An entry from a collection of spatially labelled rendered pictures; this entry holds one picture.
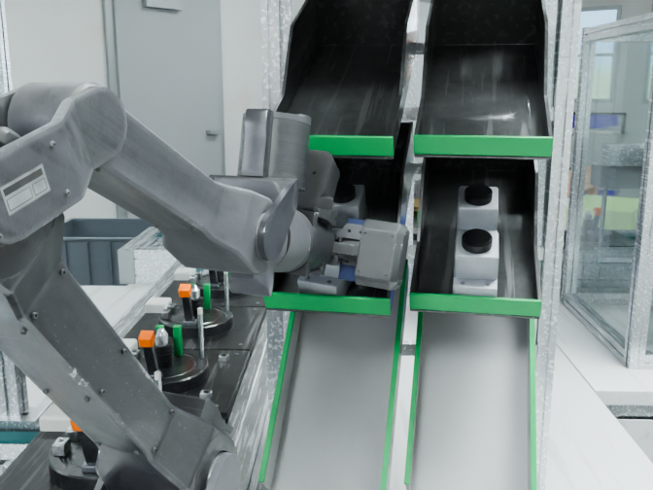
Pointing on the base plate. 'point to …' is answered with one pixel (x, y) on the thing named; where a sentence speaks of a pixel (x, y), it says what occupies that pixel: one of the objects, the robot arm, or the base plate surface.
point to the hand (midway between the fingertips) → (326, 245)
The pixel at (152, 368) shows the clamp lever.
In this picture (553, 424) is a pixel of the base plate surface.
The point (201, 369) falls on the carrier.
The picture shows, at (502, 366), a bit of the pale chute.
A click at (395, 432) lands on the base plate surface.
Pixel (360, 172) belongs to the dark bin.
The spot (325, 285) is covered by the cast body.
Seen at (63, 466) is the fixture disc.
